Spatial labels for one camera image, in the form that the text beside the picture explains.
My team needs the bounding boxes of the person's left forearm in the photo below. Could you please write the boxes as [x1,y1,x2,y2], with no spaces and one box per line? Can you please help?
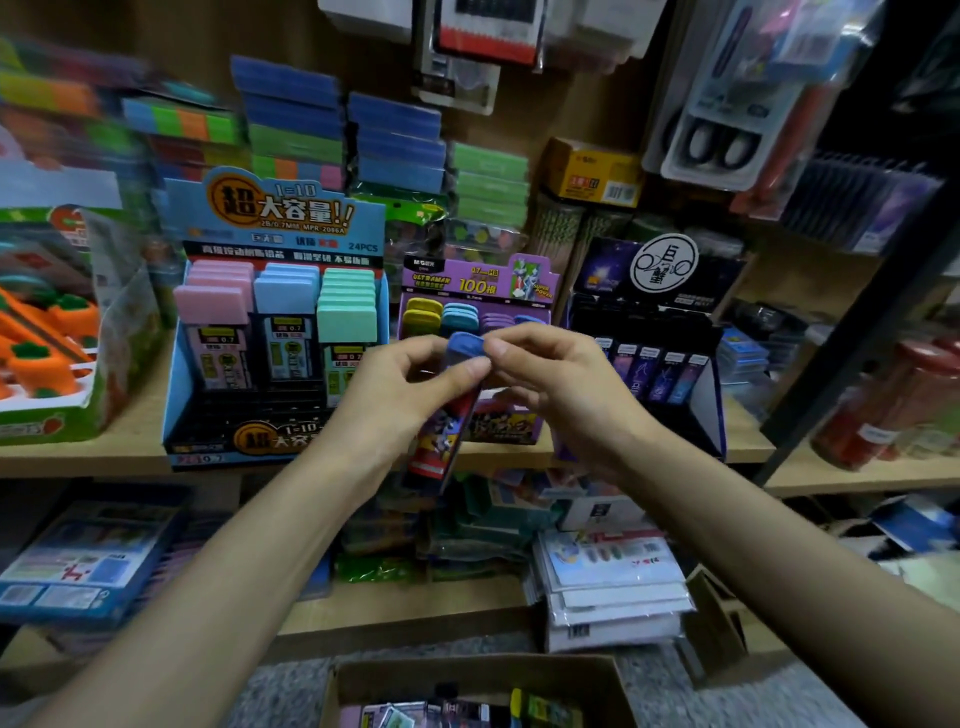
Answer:
[30,450,377,728]

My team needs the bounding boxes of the row of dark blue refills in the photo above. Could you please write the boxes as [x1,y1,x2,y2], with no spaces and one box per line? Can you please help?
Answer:
[780,150,939,254]

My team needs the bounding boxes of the yellow carton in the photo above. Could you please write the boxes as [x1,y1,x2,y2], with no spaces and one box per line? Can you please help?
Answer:
[543,138,647,207]

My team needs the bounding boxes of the orange carrot pen display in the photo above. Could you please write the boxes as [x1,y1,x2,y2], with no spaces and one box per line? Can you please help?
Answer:
[0,165,164,447]

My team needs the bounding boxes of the person's right hand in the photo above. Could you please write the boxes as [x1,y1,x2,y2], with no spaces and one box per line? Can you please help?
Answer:
[483,322,662,482]

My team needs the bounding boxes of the red cylinder containers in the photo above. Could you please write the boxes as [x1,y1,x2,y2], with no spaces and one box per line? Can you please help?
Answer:
[810,337,960,470]

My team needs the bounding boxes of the hanging white blister package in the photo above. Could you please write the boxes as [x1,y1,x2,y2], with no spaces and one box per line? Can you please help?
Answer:
[660,0,887,194]

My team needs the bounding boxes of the person's right forearm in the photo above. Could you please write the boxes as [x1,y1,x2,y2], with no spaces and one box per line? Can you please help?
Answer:
[615,427,960,728]

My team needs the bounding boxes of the pile of pencil lead cases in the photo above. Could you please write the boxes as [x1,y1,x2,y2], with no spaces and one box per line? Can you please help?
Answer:
[345,687,587,728]

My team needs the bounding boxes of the stack of blue packets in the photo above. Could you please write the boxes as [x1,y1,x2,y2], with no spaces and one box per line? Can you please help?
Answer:
[229,55,449,194]

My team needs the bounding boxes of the stack of green packets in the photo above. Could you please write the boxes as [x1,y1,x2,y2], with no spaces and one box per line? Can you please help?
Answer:
[447,142,531,227]

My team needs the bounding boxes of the heap of green teal packs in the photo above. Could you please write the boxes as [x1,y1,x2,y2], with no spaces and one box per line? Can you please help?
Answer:
[337,472,572,579]

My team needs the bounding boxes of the purple display box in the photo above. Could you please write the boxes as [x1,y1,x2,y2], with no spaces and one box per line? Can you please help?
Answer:
[393,252,564,447]

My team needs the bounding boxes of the person's left hand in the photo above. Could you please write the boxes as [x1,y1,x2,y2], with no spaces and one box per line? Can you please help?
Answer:
[307,337,494,489]

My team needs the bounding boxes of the blue display box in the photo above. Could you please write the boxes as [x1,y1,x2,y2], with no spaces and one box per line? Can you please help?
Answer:
[162,165,392,470]

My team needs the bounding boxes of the small open brown carton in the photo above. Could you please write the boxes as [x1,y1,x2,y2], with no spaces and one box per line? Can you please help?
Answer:
[682,562,752,677]

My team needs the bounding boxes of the stack of white packets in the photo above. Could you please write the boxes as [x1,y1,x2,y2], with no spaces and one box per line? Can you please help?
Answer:
[532,525,696,654]

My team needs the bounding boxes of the brown cardboard box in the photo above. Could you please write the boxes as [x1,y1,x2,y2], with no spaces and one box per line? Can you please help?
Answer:
[319,652,639,728]

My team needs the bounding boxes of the black and white display box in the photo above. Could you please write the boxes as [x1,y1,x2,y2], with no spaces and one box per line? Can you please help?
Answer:
[558,232,752,459]

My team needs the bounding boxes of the stack of multicoloured packets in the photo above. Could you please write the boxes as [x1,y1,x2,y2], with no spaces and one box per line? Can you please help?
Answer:
[0,37,242,167]

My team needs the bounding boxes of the black red hanging package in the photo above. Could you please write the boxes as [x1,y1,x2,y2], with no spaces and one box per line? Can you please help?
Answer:
[435,0,549,69]

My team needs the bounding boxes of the wooden shelf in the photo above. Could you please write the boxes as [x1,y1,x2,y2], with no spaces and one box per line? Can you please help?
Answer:
[0,0,960,669]

